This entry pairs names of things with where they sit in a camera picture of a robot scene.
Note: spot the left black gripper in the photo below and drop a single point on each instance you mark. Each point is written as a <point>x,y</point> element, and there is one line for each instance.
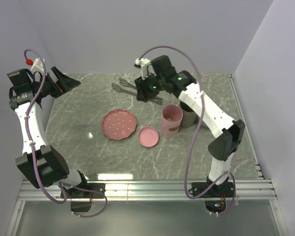
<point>64,83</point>

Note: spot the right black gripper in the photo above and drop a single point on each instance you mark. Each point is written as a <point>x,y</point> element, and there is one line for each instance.
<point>140,83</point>

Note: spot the metal kitchen tongs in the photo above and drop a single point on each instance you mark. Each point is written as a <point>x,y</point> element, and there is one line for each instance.
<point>128,88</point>

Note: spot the pink round lid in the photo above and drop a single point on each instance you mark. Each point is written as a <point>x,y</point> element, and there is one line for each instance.
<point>148,136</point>

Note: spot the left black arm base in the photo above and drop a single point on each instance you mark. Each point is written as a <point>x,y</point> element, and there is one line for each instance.
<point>88,194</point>

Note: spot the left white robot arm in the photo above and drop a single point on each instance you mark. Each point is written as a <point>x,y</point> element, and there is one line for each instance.
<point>25,100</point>

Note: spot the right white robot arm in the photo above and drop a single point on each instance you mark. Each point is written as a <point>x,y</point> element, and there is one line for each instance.
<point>226,130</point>

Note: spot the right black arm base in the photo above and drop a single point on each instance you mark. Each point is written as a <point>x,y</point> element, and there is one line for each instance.
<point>218,199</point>

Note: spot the pink cylindrical lunch container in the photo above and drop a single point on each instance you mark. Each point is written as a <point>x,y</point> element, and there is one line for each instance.
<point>174,112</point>

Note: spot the grey cylindrical lunch container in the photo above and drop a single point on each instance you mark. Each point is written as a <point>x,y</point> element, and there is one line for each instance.
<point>189,116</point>

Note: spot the pink scalloped dotted plate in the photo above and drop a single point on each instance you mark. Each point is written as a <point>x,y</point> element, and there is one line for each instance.
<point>119,124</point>

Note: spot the grey round lid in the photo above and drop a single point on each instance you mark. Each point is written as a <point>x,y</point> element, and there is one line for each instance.
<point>203,124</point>

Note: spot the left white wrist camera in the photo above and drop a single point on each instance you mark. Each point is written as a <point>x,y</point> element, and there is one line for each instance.
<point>37,66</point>

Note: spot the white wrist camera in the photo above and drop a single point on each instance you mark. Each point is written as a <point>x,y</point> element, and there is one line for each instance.
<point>37,66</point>
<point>143,65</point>

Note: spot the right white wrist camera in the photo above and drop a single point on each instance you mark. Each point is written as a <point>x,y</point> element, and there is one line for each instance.
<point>143,65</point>

